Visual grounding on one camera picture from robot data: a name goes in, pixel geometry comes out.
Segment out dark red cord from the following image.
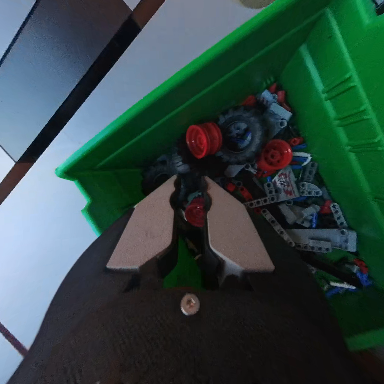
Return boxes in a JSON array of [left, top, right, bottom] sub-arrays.
[[0, 322, 29, 357]]

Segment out red spoked lego wheel rim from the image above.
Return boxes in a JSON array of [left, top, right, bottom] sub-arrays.
[[256, 139, 293, 172]]

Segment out small red lego wheel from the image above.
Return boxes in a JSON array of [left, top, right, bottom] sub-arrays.
[[184, 196, 207, 225]]

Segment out pile of lego pieces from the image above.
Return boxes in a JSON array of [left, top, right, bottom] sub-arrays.
[[141, 82, 374, 299]]

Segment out white printed lego panel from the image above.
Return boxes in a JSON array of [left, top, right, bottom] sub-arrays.
[[271, 166, 300, 200]]

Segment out beige tape roll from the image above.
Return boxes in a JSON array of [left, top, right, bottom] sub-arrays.
[[240, 0, 276, 9]]

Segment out dark grey flat panel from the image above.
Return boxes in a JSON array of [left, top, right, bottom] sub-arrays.
[[0, 0, 132, 161]]

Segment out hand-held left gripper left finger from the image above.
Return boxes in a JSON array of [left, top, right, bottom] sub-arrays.
[[106, 175, 181, 273]]

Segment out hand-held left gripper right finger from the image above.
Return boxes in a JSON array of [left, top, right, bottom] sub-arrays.
[[203, 176, 275, 290]]

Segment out grey lego block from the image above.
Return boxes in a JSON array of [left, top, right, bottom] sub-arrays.
[[264, 102, 293, 137]]

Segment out black tyre with blue hub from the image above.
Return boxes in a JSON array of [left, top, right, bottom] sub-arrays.
[[217, 106, 269, 164]]

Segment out green plastic bin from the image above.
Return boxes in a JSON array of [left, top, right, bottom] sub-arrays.
[[55, 0, 384, 351]]

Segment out long grey lego beam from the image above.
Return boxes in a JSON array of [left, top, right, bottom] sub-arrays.
[[285, 228, 357, 252]]

